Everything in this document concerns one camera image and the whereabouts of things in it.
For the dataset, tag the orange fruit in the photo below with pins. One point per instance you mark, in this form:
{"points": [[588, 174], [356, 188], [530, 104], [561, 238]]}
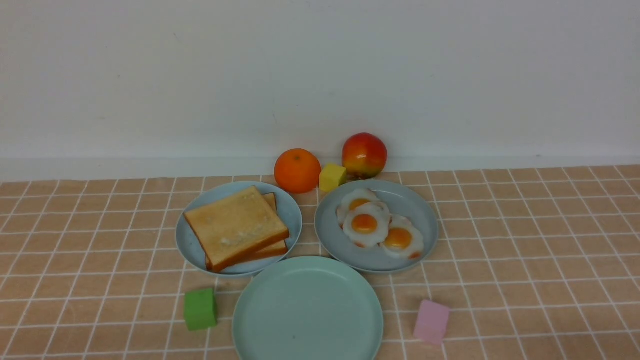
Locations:
{"points": [[297, 171]]}

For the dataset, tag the light blue plate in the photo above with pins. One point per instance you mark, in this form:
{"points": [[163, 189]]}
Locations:
{"points": [[239, 228]]}

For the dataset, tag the red yellow apple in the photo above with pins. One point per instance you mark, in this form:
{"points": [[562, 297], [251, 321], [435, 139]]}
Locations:
{"points": [[364, 156]]}

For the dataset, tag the mint green plate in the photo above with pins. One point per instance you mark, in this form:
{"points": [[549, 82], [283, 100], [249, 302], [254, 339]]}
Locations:
{"points": [[308, 308]]}

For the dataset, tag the tan checkered tablecloth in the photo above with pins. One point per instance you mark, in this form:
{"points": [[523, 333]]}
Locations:
{"points": [[534, 264]]}

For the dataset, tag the grey-blue plate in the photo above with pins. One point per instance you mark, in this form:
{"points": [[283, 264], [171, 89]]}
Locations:
{"points": [[400, 201]]}

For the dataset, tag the pink cube block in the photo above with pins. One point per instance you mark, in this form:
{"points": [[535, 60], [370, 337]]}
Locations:
{"points": [[431, 323]]}

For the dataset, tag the green cube block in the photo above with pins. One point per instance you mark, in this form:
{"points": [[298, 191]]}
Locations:
{"points": [[200, 310]]}

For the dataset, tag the fried egg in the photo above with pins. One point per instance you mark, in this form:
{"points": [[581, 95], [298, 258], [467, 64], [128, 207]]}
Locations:
{"points": [[368, 225], [404, 240], [352, 200]]}

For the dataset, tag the yellow cube block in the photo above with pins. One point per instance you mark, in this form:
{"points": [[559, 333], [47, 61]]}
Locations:
{"points": [[331, 177]]}

